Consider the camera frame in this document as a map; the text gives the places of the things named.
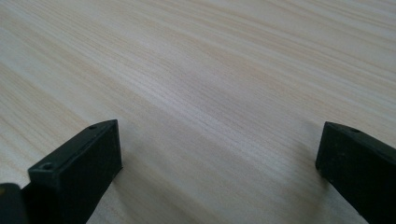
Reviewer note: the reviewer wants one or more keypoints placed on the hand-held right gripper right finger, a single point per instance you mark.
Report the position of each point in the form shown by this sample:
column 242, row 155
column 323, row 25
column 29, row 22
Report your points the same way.
column 361, row 168

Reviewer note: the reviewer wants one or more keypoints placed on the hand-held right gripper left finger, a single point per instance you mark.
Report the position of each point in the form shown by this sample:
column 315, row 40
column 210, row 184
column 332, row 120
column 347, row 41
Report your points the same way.
column 77, row 174

